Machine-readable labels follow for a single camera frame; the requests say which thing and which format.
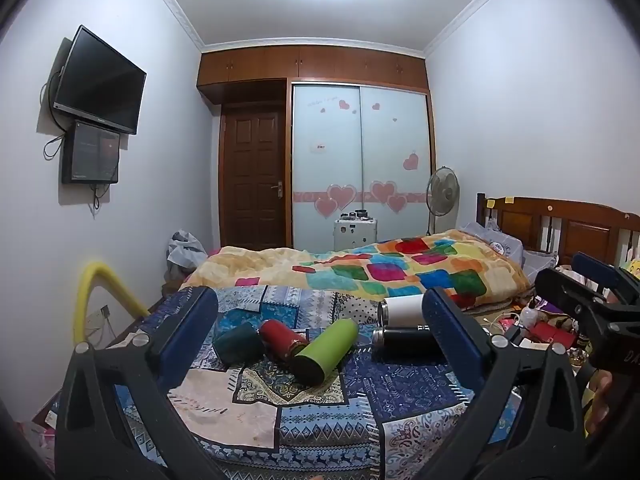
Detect wall socket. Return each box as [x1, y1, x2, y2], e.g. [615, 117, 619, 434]
[82, 304, 112, 334]

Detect blue patchwork bed sheet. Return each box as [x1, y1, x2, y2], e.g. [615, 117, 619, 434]
[107, 284, 522, 480]

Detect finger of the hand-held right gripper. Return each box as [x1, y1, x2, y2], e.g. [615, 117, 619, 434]
[571, 251, 632, 297]
[534, 267, 610, 333]

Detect brown wooden door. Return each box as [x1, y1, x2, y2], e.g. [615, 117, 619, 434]
[218, 104, 287, 250]

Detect red box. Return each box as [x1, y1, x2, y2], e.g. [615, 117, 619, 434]
[529, 321, 563, 347]

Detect wall-mounted television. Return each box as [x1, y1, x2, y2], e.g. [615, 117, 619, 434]
[52, 24, 148, 136]

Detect grey clothes pile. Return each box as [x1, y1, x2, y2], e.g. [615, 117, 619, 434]
[166, 229, 209, 282]

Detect wooden bed headboard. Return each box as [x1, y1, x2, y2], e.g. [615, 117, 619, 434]
[475, 192, 640, 267]

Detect white suitcase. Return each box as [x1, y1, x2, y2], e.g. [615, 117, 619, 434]
[333, 209, 380, 252]

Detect lime green cup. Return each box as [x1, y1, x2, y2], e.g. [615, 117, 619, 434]
[292, 318, 360, 387]

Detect standing fan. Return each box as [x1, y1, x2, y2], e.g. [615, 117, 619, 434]
[425, 166, 461, 236]

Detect white cup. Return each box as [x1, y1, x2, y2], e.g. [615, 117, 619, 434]
[377, 295, 426, 329]

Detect person's right hand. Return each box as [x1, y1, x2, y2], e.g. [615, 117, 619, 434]
[586, 370, 617, 437]

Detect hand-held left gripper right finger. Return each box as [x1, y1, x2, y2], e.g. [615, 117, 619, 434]
[414, 287, 587, 480]

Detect dark green cup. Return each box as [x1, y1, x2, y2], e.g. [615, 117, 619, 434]
[212, 322, 264, 366]

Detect small wall monitor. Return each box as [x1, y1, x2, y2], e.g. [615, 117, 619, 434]
[61, 118, 121, 185]

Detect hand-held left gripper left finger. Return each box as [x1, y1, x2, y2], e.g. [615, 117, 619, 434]
[55, 285, 232, 480]

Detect frosted sliding wardrobe doors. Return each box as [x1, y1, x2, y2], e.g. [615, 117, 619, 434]
[291, 82, 434, 251]

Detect black cup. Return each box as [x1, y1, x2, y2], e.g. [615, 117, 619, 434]
[371, 326, 441, 357]

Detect black wall cable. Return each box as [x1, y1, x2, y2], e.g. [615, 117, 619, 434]
[41, 69, 67, 162]

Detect red cup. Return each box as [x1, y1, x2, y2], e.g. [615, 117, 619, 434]
[258, 319, 310, 361]

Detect white charging cable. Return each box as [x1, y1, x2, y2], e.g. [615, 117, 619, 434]
[480, 312, 521, 333]

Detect colourful checked blanket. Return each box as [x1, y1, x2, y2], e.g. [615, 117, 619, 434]
[180, 229, 534, 312]

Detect wooden overhead cabinet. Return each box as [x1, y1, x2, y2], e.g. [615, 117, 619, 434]
[196, 44, 431, 107]

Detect yellow foam tube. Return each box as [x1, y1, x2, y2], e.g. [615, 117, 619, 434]
[73, 261, 151, 347]

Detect grey printed pillow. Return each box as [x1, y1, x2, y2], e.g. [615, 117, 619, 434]
[459, 220, 527, 267]

